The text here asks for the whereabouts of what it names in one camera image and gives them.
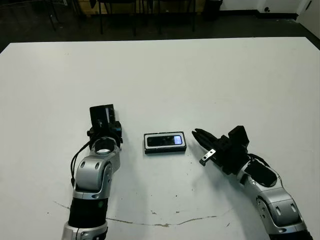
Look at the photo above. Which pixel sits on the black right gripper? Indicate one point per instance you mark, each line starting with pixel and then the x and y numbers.
pixel 230 157

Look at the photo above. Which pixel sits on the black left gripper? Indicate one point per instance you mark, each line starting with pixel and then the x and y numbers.
pixel 112 133

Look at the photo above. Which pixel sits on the slim black camera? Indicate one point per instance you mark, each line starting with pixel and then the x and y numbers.
pixel 160 141

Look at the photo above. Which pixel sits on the black box base white insert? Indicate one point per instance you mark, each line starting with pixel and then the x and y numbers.
pixel 165 152

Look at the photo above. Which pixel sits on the black trash bin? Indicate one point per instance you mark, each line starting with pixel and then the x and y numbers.
pixel 212 10

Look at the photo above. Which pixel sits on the black mesh chair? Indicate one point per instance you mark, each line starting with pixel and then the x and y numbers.
pixel 114 1

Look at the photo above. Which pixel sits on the right wrist camera housing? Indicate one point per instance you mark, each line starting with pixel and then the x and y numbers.
pixel 238 136

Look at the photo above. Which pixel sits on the small black wall fixture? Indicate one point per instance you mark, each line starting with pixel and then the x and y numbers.
pixel 266 9

